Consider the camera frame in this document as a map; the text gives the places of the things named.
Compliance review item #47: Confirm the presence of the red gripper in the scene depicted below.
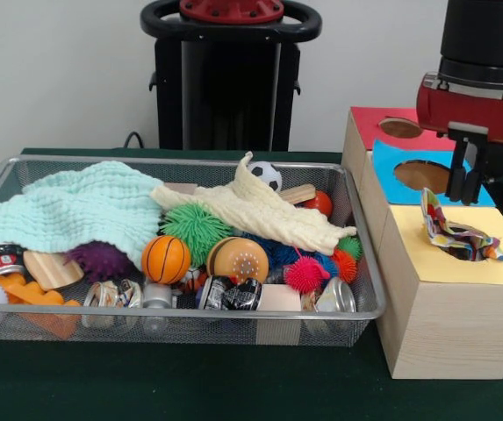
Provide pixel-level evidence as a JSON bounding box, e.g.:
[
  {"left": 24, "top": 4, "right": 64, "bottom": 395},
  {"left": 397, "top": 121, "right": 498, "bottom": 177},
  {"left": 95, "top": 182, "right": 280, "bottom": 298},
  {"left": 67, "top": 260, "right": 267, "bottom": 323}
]
[{"left": 416, "top": 72, "right": 503, "bottom": 206}]

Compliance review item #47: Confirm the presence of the colourful polka dot cloth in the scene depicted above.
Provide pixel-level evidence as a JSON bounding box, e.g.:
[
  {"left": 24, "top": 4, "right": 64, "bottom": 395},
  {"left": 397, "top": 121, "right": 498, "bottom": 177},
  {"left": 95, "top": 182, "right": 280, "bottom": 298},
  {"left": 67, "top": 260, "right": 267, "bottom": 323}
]
[{"left": 420, "top": 187, "right": 503, "bottom": 263}]

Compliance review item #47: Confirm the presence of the wooden box with three holes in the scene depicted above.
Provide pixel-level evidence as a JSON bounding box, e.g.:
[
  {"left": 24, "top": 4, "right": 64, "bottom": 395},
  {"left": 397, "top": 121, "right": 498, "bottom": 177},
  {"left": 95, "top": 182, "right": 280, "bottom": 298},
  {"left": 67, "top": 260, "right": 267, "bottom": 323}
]
[{"left": 341, "top": 106, "right": 503, "bottom": 381}]

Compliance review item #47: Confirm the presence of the shallow mesh bin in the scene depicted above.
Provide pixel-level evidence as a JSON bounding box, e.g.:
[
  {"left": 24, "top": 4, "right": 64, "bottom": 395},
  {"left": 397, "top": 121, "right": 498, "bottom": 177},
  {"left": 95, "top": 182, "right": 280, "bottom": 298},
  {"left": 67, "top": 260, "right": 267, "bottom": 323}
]
[{"left": 0, "top": 155, "right": 387, "bottom": 347}]

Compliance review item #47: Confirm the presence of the crushed silver can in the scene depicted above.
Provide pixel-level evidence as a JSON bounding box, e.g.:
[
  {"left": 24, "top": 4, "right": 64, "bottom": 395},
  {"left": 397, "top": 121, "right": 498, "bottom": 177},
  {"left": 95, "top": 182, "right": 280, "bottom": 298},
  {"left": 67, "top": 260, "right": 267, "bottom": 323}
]
[{"left": 316, "top": 276, "right": 357, "bottom": 313}]

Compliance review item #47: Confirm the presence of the small toy soccer ball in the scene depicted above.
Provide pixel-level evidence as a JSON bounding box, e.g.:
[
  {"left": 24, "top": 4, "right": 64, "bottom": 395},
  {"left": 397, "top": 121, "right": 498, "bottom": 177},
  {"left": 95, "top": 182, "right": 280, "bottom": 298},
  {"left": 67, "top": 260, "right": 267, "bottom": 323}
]
[{"left": 247, "top": 161, "right": 284, "bottom": 192}]

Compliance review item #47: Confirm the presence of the cream waffle cloth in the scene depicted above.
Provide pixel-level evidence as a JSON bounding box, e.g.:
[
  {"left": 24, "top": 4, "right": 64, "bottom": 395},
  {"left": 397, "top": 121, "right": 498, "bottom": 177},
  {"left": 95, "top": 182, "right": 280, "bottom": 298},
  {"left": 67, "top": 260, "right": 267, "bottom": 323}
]
[{"left": 150, "top": 151, "right": 357, "bottom": 256}]

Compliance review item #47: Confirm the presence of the hamburger toy ball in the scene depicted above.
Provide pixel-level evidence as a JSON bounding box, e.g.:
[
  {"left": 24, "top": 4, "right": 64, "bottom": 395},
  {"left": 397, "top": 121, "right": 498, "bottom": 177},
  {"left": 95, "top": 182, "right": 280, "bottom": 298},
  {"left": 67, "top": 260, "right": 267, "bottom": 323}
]
[{"left": 205, "top": 236, "right": 270, "bottom": 284}]

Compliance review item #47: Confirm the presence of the green spiky rubber ball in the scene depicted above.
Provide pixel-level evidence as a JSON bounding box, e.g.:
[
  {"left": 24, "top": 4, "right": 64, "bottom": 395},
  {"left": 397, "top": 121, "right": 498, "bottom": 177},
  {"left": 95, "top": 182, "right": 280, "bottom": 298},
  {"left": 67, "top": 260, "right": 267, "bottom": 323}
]
[{"left": 159, "top": 202, "right": 234, "bottom": 255}]

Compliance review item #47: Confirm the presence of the orange toy basketball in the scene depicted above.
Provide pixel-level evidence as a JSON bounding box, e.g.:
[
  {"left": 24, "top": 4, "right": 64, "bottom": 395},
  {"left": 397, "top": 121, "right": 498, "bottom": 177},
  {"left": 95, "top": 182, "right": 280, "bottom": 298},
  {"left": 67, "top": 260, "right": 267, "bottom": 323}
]
[{"left": 140, "top": 235, "right": 193, "bottom": 285}]

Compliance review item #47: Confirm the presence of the purple spiky rubber ball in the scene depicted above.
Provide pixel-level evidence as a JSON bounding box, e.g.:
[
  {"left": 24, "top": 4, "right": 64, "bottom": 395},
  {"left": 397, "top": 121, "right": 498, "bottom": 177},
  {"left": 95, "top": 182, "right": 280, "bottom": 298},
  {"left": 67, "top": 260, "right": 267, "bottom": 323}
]
[{"left": 64, "top": 239, "right": 134, "bottom": 284}]

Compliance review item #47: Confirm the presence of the mint green waffle cloth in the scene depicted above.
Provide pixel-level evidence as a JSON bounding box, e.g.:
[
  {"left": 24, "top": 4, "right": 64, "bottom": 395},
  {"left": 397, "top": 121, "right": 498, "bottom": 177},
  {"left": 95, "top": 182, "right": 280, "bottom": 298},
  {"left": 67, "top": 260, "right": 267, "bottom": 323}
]
[{"left": 0, "top": 161, "right": 164, "bottom": 268}]

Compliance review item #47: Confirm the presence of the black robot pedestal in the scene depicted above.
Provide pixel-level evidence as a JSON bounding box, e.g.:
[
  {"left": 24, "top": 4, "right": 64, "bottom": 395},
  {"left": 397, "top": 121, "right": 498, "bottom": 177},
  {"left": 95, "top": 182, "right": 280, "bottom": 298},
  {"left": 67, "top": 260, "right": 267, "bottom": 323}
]
[{"left": 140, "top": 0, "right": 323, "bottom": 153}]

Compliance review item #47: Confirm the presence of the black cable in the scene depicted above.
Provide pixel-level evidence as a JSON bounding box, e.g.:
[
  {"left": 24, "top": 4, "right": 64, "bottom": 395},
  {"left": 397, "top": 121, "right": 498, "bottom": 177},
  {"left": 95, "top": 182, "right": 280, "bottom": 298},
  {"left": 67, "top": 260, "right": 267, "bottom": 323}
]
[{"left": 123, "top": 130, "right": 147, "bottom": 150}]

